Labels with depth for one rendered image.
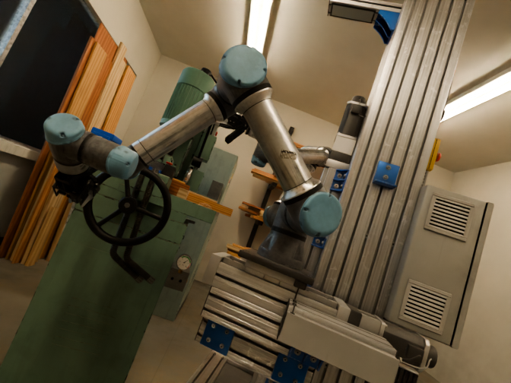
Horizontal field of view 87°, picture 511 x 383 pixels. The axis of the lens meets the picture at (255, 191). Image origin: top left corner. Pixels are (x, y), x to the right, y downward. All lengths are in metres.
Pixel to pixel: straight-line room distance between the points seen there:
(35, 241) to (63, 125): 2.09
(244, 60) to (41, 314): 1.17
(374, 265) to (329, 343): 0.40
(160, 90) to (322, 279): 3.62
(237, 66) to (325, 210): 0.41
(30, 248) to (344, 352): 2.48
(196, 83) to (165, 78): 2.86
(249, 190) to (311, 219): 3.05
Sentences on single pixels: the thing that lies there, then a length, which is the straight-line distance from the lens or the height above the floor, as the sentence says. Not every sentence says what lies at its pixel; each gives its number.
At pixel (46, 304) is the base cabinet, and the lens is 1.38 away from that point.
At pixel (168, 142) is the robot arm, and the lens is 0.82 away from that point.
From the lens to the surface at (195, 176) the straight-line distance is 1.53.
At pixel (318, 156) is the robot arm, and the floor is 1.33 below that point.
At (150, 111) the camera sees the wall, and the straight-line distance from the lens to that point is 4.11.
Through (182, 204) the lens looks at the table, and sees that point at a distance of 1.21.
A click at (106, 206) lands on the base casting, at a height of 0.76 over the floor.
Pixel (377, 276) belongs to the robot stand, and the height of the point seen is 0.88.
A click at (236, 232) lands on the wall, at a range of 3.68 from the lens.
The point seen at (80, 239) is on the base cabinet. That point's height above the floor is 0.61.
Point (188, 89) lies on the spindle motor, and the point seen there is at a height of 1.39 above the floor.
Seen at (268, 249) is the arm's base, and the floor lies 0.84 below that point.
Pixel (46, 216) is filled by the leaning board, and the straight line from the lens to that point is 2.72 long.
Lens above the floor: 0.89
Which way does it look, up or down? 7 degrees up
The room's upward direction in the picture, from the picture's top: 21 degrees clockwise
